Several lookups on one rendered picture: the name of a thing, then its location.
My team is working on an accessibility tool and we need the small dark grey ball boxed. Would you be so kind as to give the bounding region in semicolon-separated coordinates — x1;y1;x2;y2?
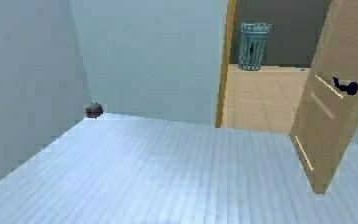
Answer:
85;102;104;119

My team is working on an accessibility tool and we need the light wooden room door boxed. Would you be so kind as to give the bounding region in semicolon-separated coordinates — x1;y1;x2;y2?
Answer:
288;0;358;195

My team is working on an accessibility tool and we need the blue wire waste bin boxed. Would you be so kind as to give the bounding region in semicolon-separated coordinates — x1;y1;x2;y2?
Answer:
237;22;273;72

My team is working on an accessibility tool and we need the black door handle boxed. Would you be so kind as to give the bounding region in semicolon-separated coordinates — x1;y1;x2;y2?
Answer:
332;76;358;97

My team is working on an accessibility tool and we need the yellow wooden door frame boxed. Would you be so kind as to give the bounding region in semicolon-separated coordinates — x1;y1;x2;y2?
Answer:
214;0;237;129

